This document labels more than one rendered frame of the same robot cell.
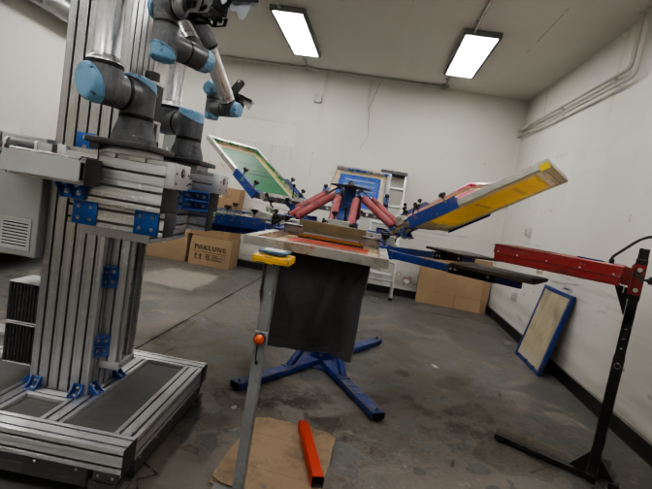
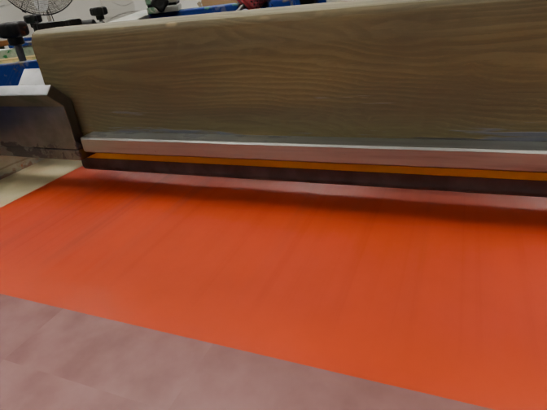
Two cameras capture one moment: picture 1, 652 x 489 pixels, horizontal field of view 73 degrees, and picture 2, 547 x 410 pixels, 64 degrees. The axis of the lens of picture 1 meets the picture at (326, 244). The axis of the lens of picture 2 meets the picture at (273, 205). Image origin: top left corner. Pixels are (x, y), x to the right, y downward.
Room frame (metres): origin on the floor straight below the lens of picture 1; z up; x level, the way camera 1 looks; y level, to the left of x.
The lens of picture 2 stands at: (2.09, -0.08, 1.07)
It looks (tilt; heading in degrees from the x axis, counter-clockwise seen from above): 27 degrees down; 19
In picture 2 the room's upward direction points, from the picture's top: 7 degrees counter-clockwise
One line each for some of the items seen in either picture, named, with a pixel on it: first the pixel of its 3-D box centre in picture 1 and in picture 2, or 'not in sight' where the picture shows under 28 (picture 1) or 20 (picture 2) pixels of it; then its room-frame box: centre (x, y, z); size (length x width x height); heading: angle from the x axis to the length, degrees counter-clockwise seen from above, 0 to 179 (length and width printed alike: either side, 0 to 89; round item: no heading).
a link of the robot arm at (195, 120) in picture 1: (189, 123); not in sight; (2.09, 0.72, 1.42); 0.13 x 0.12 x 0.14; 63
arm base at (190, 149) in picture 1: (187, 148); not in sight; (2.09, 0.72, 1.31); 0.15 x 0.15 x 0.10
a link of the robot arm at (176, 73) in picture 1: (176, 77); not in sight; (2.15, 0.84, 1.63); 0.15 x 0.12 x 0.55; 63
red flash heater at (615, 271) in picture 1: (563, 263); not in sight; (2.34, -1.26, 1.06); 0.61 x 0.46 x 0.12; 54
